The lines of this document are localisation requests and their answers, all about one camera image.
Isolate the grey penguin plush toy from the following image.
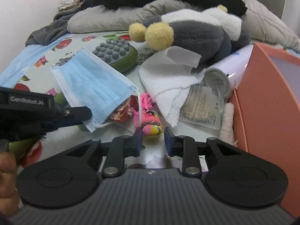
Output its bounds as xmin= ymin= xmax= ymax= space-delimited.
xmin=129 ymin=5 xmax=251 ymax=65

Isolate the blue bed sheet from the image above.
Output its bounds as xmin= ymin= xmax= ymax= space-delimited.
xmin=1 ymin=33 xmax=70 ymax=88

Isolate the green massage brush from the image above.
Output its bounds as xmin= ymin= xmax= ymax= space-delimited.
xmin=92 ymin=39 xmax=138 ymax=73

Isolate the dark grey towel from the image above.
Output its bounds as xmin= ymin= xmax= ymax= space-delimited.
xmin=25 ymin=6 xmax=81 ymax=46

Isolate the clear packet with printed label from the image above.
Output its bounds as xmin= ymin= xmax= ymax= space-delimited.
xmin=179 ymin=84 xmax=225 ymax=130

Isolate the blue surgical face mask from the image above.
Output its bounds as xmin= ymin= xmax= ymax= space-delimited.
xmin=51 ymin=48 xmax=141 ymax=133

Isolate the pink yellow plush toy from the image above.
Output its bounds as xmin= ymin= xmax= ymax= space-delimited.
xmin=131 ymin=93 xmax=163 ymax=138

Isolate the white waffle cloth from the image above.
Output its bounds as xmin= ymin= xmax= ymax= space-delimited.
xmin=139 ymin=46 xmax=201 ymax=127

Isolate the white cylindrical can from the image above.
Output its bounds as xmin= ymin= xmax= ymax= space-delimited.
xmin=203 ymin=44 xmax=253 ymax=99

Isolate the orange cardboard box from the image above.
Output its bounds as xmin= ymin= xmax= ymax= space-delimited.
xmin=230 ymin=43 xmax=300 ymax=217

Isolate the person's left hand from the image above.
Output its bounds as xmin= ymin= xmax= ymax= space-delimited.
xmin=0 ymin=152 xmax=20 ymax=216

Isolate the fruit pattern tablecloth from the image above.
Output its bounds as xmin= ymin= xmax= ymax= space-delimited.
xmin=7 ymin=29 xmax=235 ymax=169

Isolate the white crumpled cloth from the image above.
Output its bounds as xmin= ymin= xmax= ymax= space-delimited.
xmin=57 ymin=0 xmax=81 ymax=11

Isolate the white fluffy plush toy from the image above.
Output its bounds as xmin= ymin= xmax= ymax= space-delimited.
xmin=220 ymin=103 xmax=235 ymax=145

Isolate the grey quilted blanket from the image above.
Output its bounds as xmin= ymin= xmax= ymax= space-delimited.
xmin=67 ymin=0 xmax=299 ymax=52

